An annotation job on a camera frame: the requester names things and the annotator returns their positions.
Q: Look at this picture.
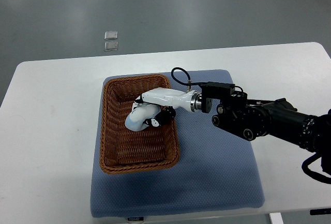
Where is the black table bracket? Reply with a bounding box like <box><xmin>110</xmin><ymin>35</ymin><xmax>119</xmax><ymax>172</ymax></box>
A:
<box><xmin>310</xmin><ymin>208</ymin><xmax>331</xmax><ymax>216</ymax></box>

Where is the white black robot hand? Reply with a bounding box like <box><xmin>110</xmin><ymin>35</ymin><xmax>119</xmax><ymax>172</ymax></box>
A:
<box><xmin>133</xmin><ymin>87</ymin><xmax>202</xmax><ymax>127</ymax></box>

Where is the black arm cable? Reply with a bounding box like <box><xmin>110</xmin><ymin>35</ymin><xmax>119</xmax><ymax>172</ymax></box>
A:
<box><xmin>171</xmin><ymin>67</ymin><xmax>207</xmax><ymax>92</ymax></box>

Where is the light blue plush toy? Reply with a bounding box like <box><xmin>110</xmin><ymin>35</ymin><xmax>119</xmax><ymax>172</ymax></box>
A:
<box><xmin>125</xmin><ymin>102</ymin><xmax>161</xmax><ymax>131</ymax></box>

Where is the brown wicker basket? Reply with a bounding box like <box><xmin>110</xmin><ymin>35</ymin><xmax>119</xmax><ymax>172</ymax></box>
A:
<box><xmin>99</xmin><ymin>74</ymin><xmax>180</xmax><ymax>174</ymax></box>

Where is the blue padded mat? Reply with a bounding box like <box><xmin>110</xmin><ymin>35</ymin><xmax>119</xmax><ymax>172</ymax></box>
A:
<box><xmin>90</xmin><ymin>72</ymin><xmax>264</xmax><ymax>218</ymax></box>

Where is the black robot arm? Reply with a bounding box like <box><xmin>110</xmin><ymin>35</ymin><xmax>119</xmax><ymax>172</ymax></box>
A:
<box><xmin>200</xmin><ymin>82</ymin><xmax>330</xmax><ymax>184</ymax></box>

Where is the white table leg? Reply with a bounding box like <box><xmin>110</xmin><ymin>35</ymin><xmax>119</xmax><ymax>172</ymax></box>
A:
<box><xmin>269</xmin><ymin>212</ymin><xmax>284</xmax><ymax>224</ymax></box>

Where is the upper metal floor plate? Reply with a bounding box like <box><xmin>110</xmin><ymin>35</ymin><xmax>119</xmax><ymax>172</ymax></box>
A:
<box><xmin>104</xmin><ymin>31</ymin><xmax>118</xmax><ymax>40</ymax></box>

